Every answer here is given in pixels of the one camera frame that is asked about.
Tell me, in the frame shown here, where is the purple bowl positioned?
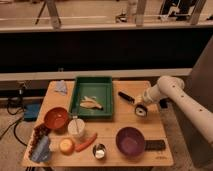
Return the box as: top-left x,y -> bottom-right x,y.
116,127 -> 146,157

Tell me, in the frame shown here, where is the blue box on floor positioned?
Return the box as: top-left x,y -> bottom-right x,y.
24,104 -> 41,121

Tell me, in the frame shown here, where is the white cup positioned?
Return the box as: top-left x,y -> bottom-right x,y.
68,119 -> 85,138

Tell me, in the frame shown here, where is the yellow round toy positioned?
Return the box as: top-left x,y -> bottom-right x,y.
59,138 -> 74,155

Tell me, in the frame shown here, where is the dark red grape bunch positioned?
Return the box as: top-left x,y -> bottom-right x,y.
29,124 -> 50,155

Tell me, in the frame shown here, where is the green plastic tray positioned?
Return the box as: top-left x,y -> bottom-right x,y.
69,76 -> 114,119

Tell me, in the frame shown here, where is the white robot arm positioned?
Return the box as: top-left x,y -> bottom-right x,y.
136,76 -> 213,146

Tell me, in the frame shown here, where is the black floor cable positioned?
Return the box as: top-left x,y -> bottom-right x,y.
0,87 -> 28,148

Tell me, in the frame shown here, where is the red orange bowl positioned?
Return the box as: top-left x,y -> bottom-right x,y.
44,107 -> 68,130

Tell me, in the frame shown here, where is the light blue crumpled cloth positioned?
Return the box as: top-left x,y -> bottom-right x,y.
55,80 -> 67,95

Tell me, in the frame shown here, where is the orange toy carrot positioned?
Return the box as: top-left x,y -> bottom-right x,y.
75,133 -> 98,152

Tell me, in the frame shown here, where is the beige toy fish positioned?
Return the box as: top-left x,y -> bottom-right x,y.
80,96 -> 103,110

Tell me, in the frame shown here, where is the blue cloth front left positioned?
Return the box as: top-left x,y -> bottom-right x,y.
30,136 -> 51,163

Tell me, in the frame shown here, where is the black rectangular block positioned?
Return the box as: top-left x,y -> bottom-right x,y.
145,140 -> 166,151

